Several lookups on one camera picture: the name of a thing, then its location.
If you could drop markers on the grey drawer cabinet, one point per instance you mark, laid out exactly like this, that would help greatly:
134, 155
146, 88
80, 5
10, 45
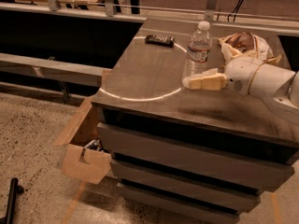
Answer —
204, 154

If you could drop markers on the yellow brown chip bag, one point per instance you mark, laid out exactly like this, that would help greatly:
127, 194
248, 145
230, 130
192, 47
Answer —
247, 44

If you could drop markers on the open cardboard box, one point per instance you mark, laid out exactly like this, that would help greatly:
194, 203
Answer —
80, 161

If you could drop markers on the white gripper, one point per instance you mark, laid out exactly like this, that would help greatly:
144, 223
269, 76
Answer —
240, 75

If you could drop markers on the clear plastic water bottle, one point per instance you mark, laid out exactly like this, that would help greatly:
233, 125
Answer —
198, 49

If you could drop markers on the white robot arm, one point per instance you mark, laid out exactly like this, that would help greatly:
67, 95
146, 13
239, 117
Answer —
277, 87

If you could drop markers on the black pole on floor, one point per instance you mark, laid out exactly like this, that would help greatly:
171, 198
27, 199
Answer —
14, 190

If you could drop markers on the dark rxbar chocolate bar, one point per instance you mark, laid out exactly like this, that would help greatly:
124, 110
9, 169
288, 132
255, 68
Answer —
161, 40

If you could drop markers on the metal railing frame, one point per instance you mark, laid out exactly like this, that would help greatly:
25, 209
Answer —
81, 46

